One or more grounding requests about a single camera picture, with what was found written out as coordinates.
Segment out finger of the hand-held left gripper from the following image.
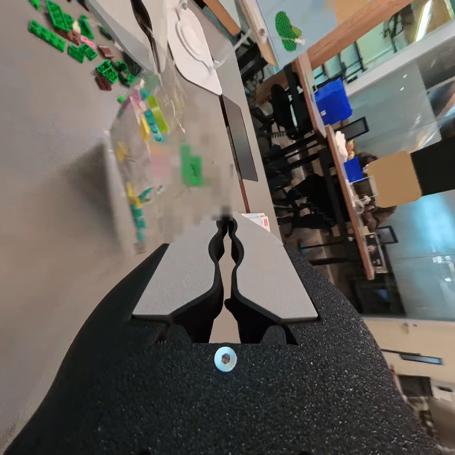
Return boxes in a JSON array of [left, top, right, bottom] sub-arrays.
[[85, 0, 158, 73], [137, 0, 168, 74]]

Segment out white book stand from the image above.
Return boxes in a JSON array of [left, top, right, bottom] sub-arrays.
[[167, 0, 271, 96]]

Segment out pile of loose lego pieces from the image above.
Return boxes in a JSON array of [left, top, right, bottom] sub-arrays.
[[28, 0, 143, 92]]

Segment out tan rounded board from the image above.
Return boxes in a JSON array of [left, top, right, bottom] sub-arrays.
[[367, 151, 422, 208]]

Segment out blue plastic bin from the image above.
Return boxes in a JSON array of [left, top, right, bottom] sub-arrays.
[[343, 157, 364, 183]]

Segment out black table cable cover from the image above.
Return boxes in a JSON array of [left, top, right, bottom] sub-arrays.
[[220, 94, 259, 182]]

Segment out wooden desk with black legs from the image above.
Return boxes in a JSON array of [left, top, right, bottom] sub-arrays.
[[295, 53, 377, 281]]

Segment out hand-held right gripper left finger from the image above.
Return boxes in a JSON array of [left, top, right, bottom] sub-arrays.
[[132, 220, 225, 343]]

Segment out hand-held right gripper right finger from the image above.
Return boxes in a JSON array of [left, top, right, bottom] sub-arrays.
[[224, 212, 319, 344]]

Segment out stack of blue bins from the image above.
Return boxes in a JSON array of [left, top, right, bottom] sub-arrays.
[[314, 78, 353, 126]]

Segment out open instruction booklet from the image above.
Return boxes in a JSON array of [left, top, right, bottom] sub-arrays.
[[245, 0, 338, 68]]

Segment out clear bag of colourful lego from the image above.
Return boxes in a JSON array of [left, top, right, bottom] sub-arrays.
[[105, 71, 221, 256]]

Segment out black office chair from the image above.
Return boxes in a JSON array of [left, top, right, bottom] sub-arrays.
[[270, 83, 300, 140]]

